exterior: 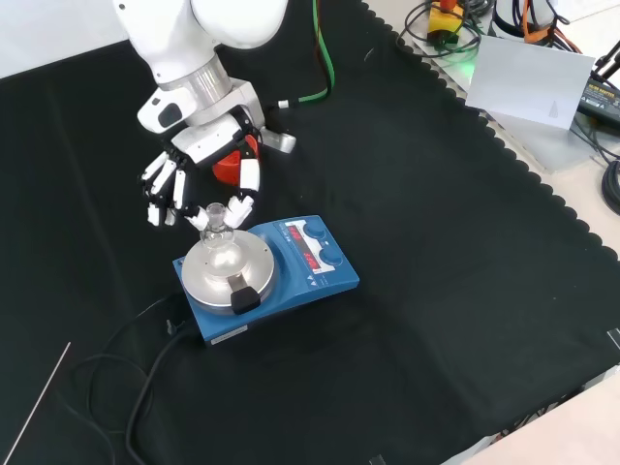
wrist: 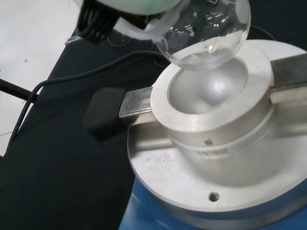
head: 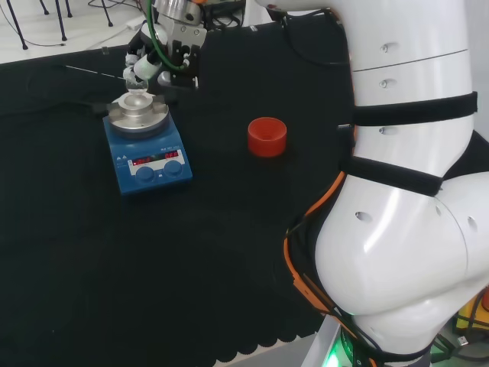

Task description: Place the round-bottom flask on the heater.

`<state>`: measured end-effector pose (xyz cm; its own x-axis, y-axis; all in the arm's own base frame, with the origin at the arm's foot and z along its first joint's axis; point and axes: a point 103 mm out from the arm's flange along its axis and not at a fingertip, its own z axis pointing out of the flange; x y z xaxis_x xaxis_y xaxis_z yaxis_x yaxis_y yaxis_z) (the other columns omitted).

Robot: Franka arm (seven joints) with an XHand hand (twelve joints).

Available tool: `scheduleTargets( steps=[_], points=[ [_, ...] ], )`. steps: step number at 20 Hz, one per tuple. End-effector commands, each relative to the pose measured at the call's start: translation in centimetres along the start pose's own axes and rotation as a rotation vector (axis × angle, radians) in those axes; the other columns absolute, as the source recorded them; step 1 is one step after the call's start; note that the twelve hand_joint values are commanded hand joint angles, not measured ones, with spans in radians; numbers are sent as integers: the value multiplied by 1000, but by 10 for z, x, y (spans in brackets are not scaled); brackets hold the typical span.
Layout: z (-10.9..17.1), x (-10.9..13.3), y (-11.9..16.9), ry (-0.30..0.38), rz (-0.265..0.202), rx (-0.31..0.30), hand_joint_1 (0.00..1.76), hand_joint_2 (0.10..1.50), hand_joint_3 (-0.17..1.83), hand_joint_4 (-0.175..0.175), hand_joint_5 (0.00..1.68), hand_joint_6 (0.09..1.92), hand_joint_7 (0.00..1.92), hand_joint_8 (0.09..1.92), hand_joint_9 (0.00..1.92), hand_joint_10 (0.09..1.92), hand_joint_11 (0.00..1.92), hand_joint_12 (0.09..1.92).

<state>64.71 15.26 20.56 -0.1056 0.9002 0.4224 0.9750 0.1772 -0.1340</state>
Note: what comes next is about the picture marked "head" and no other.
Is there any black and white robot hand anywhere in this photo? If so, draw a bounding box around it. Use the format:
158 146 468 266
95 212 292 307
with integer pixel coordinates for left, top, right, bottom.
122 18 208 92

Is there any clear glass round-bottom flask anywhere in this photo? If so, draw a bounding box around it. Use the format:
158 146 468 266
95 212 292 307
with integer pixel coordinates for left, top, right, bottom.
124 72 151 97

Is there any heater with blue base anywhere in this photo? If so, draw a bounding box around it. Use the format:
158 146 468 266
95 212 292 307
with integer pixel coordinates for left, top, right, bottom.
102 93 193 197

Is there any orange stepped flask holder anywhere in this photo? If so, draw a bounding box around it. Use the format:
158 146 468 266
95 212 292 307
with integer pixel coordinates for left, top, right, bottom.
247 116 288 158

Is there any black tripod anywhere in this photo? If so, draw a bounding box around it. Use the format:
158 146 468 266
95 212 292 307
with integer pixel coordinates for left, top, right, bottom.
0 0 74 51
100 0 114 28

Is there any thin metal probe rod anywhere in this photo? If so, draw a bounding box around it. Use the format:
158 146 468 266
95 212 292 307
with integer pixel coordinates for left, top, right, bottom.
64 65 127 81

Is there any black bench cloth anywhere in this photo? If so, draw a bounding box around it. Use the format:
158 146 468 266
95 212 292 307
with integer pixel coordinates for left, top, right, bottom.
0 21 489 367

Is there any yellow stop button box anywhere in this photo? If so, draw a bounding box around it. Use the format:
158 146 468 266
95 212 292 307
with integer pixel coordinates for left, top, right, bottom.
453 284 489 338

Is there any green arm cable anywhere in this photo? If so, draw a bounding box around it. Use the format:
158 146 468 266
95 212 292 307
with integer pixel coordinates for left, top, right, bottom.
146 0 185 72

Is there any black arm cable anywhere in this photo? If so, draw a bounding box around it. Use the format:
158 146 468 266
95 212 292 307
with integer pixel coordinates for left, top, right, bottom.
280 15 351 68

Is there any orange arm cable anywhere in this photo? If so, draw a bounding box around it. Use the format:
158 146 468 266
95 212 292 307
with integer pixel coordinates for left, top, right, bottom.
284 5 368 345

